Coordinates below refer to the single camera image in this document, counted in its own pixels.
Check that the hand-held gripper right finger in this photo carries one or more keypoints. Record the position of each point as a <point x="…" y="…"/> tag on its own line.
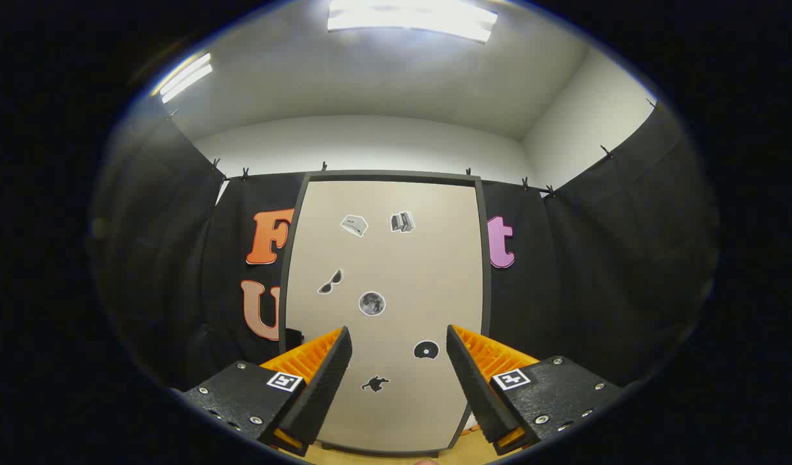
<point x="473" y="381"/>

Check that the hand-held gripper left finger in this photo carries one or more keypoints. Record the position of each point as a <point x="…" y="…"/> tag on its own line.
<point x="328" y="381"/>

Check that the grey shoe cabinet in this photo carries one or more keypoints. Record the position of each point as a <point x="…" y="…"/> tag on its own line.
<point x="487" y="258"/>

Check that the beige shoe cabinet door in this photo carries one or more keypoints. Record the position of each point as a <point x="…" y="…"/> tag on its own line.
<point x="408" y="271"/>

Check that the black backdrop cloth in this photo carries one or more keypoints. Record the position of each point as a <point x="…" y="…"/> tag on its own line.
<point x="596" y="271"/>

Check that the small ceiling light panel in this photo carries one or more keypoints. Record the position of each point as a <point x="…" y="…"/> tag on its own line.
<point x="186" y="77"/>

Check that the large ceiling light panel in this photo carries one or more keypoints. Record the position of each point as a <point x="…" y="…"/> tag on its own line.
<point x="412" y="18"/>

